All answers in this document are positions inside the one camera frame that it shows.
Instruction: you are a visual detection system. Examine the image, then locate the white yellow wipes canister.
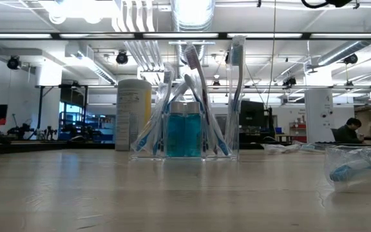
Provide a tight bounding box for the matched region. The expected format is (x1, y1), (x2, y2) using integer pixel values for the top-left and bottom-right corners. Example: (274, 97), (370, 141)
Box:
(114, 79), (153, 152)

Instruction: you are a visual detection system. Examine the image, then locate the maroon toothbrush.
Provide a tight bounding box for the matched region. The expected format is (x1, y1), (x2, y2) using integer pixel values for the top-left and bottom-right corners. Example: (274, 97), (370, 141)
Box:
(183, 43), (222, 156)

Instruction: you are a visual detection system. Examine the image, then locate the black rig crossbar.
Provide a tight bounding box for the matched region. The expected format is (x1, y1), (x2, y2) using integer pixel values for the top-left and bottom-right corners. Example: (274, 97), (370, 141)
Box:
(0, 31), (371, 41)

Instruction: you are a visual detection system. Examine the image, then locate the person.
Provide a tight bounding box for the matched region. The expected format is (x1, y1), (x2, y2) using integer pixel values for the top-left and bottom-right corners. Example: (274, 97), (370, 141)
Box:
(332, 117), (366, 144)

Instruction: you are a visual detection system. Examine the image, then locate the white pillar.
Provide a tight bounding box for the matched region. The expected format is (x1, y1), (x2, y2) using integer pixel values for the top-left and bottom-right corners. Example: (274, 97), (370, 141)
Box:
(303, 88), (335, 144)

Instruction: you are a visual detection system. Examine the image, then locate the red shelf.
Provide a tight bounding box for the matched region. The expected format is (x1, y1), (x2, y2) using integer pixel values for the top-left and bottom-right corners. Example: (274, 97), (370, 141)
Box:
(288, 121), (308, 143)

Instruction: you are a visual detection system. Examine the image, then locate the black ceiling camera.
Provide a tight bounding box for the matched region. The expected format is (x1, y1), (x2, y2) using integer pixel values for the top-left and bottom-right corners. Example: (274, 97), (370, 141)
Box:
(6, 55), (21, 71)
(281, 75), (298, 89)
(115, 50), (129, 65)
(343, 53), (359, 65)

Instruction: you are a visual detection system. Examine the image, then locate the white ceiling box unit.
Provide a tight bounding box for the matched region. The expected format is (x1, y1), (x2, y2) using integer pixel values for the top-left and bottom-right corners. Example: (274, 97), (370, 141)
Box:
(34, 63), (63, 87)

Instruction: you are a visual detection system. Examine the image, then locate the clear acrylic organizer holder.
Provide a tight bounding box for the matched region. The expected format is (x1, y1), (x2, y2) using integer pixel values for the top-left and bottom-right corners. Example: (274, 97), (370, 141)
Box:
(128, 110), (240, 161)

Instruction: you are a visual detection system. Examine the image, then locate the silver round ventilation duct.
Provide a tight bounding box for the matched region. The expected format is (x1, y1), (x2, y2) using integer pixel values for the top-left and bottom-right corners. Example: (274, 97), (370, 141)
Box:
(169, 0), (217, 64)

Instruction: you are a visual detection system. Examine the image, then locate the black vertical pole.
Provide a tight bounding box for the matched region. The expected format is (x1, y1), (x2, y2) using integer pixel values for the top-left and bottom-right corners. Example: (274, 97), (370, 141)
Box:
(36, 86), (45, 140)

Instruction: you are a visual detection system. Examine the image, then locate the silver slanted ventilation duct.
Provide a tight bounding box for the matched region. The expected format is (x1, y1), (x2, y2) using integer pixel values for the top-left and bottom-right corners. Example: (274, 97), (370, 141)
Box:
(316, 14), (371, 67)

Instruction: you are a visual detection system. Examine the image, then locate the teal mouthwash bottle white cap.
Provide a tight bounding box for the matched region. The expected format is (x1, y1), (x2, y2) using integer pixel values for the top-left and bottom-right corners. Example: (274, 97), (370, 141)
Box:
(184, 101), (203, 159)
(165, 101), (186, 159)

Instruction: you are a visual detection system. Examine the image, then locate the black computer monitor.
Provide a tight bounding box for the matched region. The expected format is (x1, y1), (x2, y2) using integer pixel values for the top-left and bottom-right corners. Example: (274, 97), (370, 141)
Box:
(239, 99), (266, 128)

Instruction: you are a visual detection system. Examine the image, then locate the black robot equipment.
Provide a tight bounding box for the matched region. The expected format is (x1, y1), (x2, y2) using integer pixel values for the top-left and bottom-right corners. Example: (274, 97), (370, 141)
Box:
(6, 121), (59, 141)

